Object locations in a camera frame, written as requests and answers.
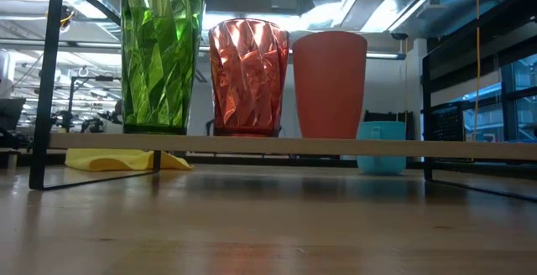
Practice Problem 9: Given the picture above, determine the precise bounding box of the silver ceiling duct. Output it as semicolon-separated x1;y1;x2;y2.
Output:
293;0;517;45

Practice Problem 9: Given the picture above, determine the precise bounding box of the black background stand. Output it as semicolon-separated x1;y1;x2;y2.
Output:
52;73;123;136

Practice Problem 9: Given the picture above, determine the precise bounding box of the blue mug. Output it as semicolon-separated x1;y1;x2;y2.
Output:
356;120;408;176

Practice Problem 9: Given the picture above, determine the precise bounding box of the black perforated crate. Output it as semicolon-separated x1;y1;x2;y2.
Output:
430;105;465;142

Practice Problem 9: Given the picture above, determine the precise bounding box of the red faceted translucent cup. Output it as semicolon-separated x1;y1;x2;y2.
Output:
208;18;290;138

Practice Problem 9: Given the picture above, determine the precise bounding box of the green faceted plastic cup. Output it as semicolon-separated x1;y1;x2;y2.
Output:
120;0;206;136

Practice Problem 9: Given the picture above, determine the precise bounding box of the yellow cloth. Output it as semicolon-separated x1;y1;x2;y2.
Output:
64;148;195;173

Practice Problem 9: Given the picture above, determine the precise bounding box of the orange matte plastic cup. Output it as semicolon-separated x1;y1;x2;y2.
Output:
291;30;368;140

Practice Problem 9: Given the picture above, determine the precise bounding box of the wooden shelf with black frame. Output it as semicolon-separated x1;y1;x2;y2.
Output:
28;0;537;203

